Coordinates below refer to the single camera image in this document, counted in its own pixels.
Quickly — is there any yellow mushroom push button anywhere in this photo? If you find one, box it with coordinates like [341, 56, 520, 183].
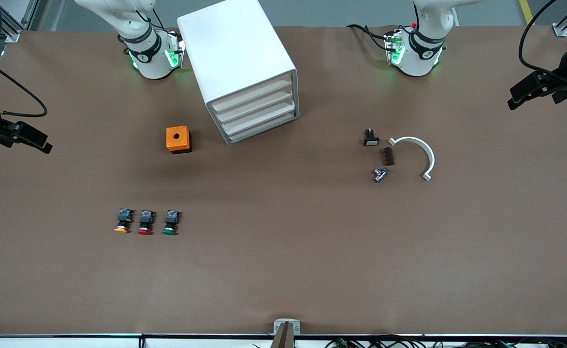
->
[114, 208, 135, 235]

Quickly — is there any red mushroom push button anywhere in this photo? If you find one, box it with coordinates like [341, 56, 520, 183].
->
[137, 209, 156, 236]

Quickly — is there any green mushroom push button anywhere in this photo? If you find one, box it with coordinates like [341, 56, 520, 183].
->
[162, 209, 182, 237]

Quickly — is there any white drawer cabinet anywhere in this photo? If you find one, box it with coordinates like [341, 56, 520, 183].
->
[176, 0, 300, 146]

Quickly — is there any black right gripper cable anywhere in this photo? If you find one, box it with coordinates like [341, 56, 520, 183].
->
[0, 50, 48, 118]

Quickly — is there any white curved plastic bracket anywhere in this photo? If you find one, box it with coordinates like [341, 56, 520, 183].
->
[388, 136, 436, 182]

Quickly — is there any orange button enclosure box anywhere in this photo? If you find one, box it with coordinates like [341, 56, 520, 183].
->
[165, 126, 193, 155]

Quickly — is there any black arm base cable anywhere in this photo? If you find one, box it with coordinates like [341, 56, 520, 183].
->
[346, 23, 392, 52]

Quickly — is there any white table edge rail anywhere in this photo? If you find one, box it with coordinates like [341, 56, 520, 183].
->
[0, 333, 567, 348]

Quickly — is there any black cable bundle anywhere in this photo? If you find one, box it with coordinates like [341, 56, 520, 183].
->
[324, 337, 567, 348]

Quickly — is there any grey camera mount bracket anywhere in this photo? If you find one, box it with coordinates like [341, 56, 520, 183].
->
[272, 318, 302, 348]

